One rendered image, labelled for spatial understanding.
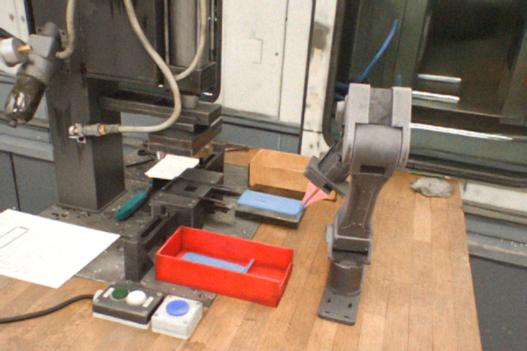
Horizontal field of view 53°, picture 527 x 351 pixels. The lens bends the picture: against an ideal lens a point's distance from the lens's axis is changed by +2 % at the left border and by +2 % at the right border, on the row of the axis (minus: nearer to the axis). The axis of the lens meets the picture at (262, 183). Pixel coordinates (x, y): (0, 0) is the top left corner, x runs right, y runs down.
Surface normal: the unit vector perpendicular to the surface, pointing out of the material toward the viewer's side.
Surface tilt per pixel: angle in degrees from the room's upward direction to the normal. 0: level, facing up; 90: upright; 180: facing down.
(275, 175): 90
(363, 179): 119
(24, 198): 90
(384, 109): 71
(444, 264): 0
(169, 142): 90
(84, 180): 90
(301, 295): 0
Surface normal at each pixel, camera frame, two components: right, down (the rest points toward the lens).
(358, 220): -0.12, 0.80
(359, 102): -0.04, -0.34
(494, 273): -0.33, 0.38
